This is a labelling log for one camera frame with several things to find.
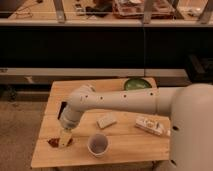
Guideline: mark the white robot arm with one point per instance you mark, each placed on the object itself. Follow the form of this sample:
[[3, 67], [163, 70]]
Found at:
[[189, 108]]

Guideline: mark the green ceramic bowl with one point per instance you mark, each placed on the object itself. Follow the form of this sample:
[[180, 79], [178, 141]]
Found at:
[[136, 83]]

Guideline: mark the white sponge block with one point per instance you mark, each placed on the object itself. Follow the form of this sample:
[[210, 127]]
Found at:
[[106, 120]]

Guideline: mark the cluttered background bench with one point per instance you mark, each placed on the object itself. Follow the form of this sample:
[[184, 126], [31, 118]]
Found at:
[[107, 13]]

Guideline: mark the white paper cup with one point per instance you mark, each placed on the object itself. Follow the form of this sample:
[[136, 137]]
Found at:
[[97, 144]]

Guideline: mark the wooden folding table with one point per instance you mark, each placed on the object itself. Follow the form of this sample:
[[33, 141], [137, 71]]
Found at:
[[126, 142]]

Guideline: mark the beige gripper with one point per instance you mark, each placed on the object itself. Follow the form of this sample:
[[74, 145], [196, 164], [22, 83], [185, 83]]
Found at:
[[65, 138]]

